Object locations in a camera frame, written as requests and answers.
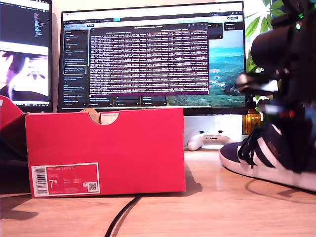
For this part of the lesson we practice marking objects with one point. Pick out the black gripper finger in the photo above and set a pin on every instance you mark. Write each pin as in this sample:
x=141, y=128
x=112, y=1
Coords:
x=301, y=143

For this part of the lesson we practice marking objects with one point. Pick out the large black computer monitor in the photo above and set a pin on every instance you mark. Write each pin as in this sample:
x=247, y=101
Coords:
x=148, y=61

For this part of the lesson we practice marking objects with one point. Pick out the green leafy houseplant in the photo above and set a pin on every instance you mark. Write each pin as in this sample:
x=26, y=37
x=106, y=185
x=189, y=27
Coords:
x=254, y=23

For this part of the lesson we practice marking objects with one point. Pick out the small black computer monitor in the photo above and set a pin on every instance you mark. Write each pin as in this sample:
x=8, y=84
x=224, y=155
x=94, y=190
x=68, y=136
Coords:
x=24, y=24

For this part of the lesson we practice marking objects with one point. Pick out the red Nike shoebox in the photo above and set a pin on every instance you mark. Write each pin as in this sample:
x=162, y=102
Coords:
x=111, y=153

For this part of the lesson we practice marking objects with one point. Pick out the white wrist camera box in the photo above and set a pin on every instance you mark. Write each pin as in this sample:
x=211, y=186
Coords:
x=269, y=86

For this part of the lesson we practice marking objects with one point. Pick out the amber glass pump bottle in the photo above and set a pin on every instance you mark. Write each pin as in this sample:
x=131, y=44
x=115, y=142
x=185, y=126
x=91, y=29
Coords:
x=250, y=123

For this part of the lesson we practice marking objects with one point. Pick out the white game controller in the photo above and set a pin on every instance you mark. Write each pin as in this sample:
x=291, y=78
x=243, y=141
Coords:
x=209, y=140

